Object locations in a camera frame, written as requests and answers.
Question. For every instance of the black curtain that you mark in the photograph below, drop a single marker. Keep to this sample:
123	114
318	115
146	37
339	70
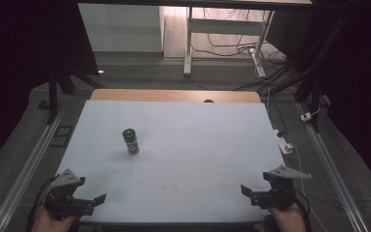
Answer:
29	48
360	80

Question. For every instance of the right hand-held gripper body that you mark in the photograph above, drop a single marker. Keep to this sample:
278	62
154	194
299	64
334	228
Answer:
278	191

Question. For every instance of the white table sheet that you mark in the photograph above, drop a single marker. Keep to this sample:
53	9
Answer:
180	161

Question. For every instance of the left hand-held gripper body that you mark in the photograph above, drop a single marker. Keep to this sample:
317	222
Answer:
65	196

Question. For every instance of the person's right hand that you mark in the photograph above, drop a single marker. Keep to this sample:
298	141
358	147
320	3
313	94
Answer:
288	220

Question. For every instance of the white desk frame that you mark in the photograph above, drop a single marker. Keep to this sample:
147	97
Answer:
225	27

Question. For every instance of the white power strip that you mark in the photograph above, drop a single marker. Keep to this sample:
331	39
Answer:
283	143

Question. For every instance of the black rectangular floor frame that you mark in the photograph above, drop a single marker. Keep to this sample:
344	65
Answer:
62	136

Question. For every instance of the small white plug adapter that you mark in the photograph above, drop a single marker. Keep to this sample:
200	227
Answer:
306	116

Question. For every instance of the person's left hand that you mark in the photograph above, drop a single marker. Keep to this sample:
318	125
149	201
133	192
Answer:
50	224

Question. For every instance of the black tripod stand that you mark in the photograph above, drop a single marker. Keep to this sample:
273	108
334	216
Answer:
53	93
312	80

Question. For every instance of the aluminium floor rail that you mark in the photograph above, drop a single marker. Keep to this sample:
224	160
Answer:
29	167
331	174

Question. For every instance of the white cabinet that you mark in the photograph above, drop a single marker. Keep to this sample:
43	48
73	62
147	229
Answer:
122	27

